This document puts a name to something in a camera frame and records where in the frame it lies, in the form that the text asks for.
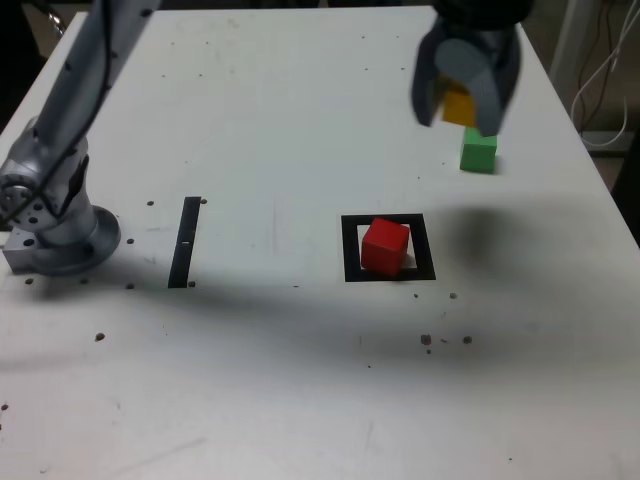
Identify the light grey power strip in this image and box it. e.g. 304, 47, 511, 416
581, 128, 632, 151

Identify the black tape square outline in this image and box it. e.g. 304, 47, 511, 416
340, 213, 437, 284

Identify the yellow cube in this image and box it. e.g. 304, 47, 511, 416
433, 74, 476, 126

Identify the red cube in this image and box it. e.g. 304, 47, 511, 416
359, 217, 411, 279

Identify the black tape strip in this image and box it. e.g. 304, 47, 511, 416
168, 196, 203, 290

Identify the green cube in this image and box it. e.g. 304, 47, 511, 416
459, 125, 499, 175

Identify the white metal post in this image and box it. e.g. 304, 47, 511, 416
548, 0, 587, 81

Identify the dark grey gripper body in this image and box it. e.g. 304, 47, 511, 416
443, 24, 507, 47

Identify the white cable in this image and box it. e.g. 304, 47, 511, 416
569, 0, 640, 149

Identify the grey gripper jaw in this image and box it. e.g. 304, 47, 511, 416
433, 27, 523, 137
411, 24, 449, 128

